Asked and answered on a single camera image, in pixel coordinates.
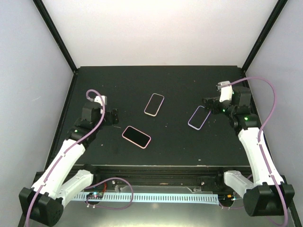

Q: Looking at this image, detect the lavender phone case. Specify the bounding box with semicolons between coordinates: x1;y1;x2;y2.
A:
187;105;211;131

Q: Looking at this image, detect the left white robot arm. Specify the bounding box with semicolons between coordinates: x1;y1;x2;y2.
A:
19;96;118;227

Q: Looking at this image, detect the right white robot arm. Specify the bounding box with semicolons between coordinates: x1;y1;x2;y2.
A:
202;81;294;217

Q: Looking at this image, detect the phone in pink case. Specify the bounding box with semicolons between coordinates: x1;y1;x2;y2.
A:
122;126;151;149

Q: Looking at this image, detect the left small circuit board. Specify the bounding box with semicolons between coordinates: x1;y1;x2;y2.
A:
86;192;104;200

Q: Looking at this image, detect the small circuit board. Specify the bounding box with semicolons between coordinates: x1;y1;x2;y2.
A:
86;192;104;200
218;194;237;201

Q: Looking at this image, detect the right small circuit board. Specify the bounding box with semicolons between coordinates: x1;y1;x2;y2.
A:
218;194;237;201

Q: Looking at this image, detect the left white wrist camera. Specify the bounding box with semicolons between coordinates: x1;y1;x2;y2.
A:
94;96;107;108

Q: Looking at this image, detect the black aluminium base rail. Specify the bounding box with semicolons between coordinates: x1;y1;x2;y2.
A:
35;165;261;190

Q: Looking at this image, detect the light blue slotted cable duct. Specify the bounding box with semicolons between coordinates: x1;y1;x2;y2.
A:
72;192;219;205

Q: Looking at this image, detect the right black frame post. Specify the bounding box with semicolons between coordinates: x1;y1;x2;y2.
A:
241;0;288;72

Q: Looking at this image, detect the black frame post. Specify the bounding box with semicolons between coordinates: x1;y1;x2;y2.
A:
241;0;288;72
33;0;78;73

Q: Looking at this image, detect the left black frame post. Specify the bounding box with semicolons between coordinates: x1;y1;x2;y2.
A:
33;0;78;73

